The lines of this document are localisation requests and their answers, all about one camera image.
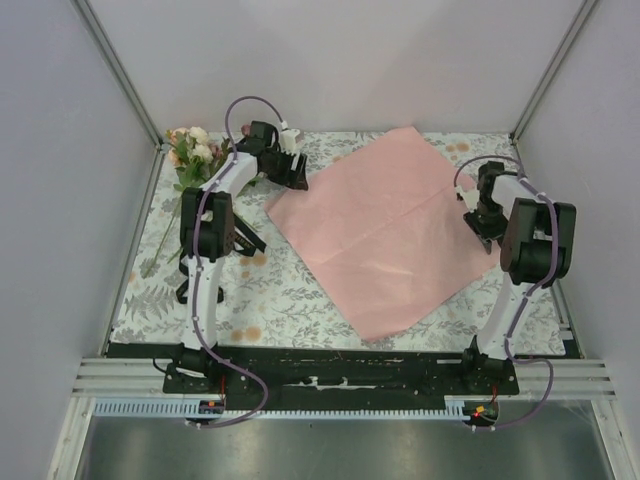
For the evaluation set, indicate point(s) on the pale pink fake flower stem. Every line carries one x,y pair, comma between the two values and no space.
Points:
160,230

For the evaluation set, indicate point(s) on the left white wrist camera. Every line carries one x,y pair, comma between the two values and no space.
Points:
291,140

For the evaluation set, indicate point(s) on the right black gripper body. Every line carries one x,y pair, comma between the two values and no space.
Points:
486,221

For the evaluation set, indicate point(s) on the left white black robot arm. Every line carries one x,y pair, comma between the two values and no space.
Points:
208,233

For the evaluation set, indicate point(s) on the aluminium frame rail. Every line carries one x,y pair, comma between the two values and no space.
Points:
574,379

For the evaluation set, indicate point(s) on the dark pink fake flower stem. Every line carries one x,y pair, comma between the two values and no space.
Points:
246,131

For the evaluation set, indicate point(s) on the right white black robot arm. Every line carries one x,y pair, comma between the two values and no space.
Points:
535,235

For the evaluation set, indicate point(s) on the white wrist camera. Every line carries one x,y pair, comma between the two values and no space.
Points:
291,140
469,197

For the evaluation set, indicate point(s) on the black ribbon with gold text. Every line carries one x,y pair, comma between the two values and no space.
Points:
245,242

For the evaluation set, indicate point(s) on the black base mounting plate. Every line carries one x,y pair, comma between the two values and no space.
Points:
341,380

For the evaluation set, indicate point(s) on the pink peony fake flower stem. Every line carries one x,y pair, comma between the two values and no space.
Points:
196,166

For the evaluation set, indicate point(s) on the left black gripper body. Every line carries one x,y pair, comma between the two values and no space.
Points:
279,168

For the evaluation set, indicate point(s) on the cream rose fake flower stem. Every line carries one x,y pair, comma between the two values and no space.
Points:
188,145

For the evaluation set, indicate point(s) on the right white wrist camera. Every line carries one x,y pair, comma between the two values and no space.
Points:
469,197

